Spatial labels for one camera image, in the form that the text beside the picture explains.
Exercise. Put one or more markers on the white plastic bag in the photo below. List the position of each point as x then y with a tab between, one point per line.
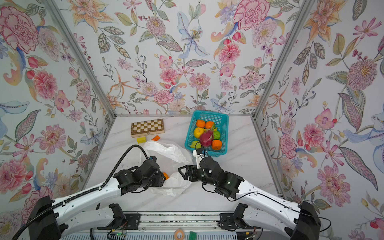
170	157

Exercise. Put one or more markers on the orange fruit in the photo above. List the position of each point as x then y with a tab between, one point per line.
166	176
200	124
216	145
210	125

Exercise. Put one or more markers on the yellow toy brick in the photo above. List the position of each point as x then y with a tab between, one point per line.
141	140

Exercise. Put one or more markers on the tape roll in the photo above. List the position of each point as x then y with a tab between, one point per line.
179	234

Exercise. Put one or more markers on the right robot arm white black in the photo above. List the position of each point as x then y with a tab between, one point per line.
256	208

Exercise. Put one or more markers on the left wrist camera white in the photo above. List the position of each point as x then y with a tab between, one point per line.
153	158

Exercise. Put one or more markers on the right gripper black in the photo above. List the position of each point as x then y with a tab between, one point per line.
189	173

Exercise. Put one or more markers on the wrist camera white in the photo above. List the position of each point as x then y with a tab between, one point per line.
199	155
153	158

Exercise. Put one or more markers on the wooden chessboard box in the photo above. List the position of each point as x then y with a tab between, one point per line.
146	128

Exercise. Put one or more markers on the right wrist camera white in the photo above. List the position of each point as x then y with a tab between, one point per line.
199	155

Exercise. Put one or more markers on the yellow green pear fruit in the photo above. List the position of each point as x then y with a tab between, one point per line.
195	145

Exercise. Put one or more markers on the yellow apple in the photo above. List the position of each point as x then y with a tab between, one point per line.
198	132

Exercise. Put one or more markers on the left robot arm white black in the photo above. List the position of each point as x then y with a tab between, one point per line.
54	219

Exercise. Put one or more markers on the green circuit board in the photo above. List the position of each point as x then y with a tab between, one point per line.
192	236

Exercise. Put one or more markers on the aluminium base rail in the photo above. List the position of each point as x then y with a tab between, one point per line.
180	222

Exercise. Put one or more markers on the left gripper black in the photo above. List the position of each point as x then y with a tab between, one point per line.
157	179

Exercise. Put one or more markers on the orange toy brick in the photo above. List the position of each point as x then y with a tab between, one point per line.
155	138

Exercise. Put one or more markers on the dragon fruit pink green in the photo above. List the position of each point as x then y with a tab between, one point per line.
207	138

